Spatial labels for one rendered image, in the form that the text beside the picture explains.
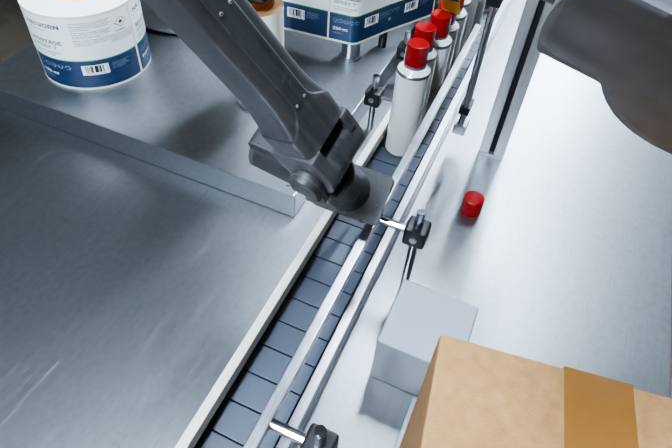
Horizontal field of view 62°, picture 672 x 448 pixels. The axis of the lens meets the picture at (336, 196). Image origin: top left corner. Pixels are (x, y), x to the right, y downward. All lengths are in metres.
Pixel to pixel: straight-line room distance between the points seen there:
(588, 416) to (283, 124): 0.32
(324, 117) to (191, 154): 0.47
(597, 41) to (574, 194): 0.87
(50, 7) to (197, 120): 0.31
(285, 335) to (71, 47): 0.64
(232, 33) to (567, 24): 0.29
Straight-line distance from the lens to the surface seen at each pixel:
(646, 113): 0.22
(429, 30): 0.88
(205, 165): 0.93
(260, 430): 0.58
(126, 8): 1.09
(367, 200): 0.70
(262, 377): 0.69
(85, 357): 0.81
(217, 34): 0.43
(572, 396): 0.46
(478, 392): 0.44
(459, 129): 1.01
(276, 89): 0.47
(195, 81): 1.12
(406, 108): 0.88
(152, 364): 0.78
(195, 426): 0.64
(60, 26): 1.08
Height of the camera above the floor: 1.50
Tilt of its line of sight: 46 degrees down
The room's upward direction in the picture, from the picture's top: 4 degrees clockwise
